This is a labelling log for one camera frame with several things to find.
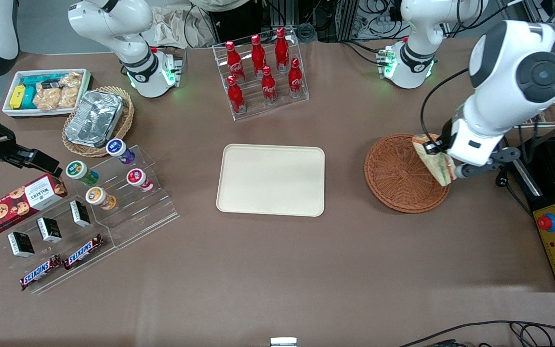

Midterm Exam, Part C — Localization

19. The sandwich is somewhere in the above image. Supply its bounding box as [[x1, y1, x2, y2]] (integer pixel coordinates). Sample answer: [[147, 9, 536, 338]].
[[412, 135, 458, 187]]

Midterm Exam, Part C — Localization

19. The small white arm base module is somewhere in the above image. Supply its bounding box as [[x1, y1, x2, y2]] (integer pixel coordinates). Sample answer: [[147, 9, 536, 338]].
[[162, 52, 185, 88], [378, 48, 398, 79]]

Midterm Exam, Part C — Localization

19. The large brown wicker basket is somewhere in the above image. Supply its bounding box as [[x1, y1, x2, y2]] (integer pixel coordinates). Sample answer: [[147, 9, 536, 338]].
[[364, 133, 451, 214]]

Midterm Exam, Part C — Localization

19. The small light wicker basket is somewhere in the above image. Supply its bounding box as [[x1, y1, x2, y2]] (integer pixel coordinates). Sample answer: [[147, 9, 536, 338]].
[[62, 86, 135, 158]]

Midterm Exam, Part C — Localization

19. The cream rectangular tray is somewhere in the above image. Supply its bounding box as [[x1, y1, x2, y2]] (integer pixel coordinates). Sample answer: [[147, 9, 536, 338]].
[[216, 144, 325, 217]]

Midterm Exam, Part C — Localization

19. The white plastic crate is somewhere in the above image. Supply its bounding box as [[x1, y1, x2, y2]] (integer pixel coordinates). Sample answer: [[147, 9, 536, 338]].
[[2, 68, 93, 119]]

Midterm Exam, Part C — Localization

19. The green lid yogurt cup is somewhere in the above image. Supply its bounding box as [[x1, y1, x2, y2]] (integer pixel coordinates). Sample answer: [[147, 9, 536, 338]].
[[66, 160, 99, 187]]

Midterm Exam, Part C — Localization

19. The red Walkers cookie box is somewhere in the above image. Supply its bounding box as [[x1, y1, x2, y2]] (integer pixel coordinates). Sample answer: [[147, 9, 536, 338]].
[[0, 173, 67, 237]]

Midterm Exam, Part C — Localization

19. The clear bag of fried snacks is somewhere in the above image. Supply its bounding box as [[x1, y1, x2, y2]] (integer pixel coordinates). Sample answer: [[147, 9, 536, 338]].
[[58, 71, 83, 107], [33, 87, 61, 110]]

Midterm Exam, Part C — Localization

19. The small black box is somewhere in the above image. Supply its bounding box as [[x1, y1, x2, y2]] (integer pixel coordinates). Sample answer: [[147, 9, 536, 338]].
[[37, 217, 62, 243], [69, 200, 91, 227], [8, 232, 35, 258]]

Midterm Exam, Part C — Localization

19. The orange cup blue lid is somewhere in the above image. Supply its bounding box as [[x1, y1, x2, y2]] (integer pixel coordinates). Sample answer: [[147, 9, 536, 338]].
[[85, 187, 117, 210]]

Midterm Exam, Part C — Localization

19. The aluminium foil container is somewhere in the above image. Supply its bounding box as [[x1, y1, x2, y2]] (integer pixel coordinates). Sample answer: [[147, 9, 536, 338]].
[[65, 90, 124, 147]]

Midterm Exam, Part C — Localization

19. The black countertop appliance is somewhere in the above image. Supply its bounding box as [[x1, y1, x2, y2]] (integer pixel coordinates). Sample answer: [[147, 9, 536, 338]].
[[509, 135, 555, 293]]

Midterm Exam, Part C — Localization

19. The purple lid yogurt cup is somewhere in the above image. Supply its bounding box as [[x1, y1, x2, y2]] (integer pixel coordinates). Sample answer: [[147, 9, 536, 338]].
[[106, 139, 136, 164]]

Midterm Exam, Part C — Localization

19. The Snickers bar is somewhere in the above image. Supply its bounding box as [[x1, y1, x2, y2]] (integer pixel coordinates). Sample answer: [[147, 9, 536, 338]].
[[64, 234, 105, 269], [20, 254, 62, 291]]

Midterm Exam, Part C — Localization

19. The red lid yogurt cup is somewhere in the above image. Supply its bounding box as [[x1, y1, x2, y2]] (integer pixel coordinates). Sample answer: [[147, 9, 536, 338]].
[[126, 169, 155, 192]]

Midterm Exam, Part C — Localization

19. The clear acrylic stepped cup stand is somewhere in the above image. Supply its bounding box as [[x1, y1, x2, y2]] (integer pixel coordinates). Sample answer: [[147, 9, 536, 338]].
[[79, 145, 180, 249]]

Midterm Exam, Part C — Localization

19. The clear acrylic stepped snack stand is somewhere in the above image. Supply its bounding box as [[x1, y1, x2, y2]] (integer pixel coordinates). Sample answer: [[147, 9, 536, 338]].
[[0, 193, 117, 294]]

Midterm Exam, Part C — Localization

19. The red cola bottle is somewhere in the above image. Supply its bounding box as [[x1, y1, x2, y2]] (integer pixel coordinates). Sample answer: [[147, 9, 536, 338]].
[[225, 40, 245, 83], [276, 27, 290, 70], [251, 34, 267, 75], [226, 76, 247, 115], [288, 58, 304, 97], [261, 66, 278, 104]]

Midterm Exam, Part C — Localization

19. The clear acrylic bottle rack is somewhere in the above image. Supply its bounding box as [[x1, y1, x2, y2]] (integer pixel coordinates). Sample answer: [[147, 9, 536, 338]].
[[212, 27, 309, 121]]

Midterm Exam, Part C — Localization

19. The person in beige jacket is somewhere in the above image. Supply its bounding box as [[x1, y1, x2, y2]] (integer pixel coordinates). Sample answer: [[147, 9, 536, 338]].
[[192, 0, 259, 11]]

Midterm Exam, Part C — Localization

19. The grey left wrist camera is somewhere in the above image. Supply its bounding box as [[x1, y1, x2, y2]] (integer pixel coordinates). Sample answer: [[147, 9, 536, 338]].
[[455, 147, 520, 180]]

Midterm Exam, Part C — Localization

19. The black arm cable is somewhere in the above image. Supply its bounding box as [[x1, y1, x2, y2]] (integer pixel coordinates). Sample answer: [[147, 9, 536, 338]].
[[420, 67, 471, 141]]

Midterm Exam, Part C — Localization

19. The black power cable with plug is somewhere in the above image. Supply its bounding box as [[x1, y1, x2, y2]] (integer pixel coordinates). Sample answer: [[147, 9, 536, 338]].
[[496, 125, 536, 217]]

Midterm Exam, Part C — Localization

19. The white wire rack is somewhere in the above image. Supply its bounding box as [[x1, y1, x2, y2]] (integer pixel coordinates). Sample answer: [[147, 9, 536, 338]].
[[518, 89, 555, 128]]

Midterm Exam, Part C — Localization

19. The grey cable coil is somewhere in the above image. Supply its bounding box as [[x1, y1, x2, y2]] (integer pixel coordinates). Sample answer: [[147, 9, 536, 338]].
[[297, 23, 317, 43]]

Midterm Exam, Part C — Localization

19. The black floor cable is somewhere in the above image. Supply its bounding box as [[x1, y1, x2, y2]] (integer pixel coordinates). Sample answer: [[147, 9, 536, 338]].
[[398, 320, 555, 347]]

